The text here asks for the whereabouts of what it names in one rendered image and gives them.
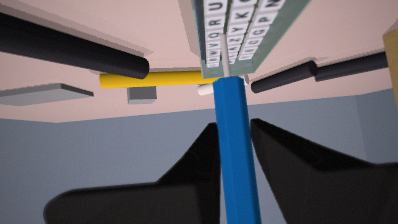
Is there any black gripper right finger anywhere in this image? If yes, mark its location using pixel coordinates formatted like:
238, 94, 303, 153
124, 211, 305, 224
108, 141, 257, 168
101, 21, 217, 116
250, 118, 398, 224

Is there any grey flat slab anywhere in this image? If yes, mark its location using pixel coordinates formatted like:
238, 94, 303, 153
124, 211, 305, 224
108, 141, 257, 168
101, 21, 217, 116
0, 83, 94, 106

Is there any white cylinder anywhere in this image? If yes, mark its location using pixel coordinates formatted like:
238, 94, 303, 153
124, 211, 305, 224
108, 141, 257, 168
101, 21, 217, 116
197, 74, 249, 96

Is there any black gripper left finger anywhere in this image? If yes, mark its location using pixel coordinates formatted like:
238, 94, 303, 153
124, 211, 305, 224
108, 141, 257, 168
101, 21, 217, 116
43, 122, 221, 224

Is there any yellow cylinder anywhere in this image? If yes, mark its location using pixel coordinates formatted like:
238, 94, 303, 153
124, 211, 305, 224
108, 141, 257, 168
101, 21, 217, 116
100, 70, 218, 89

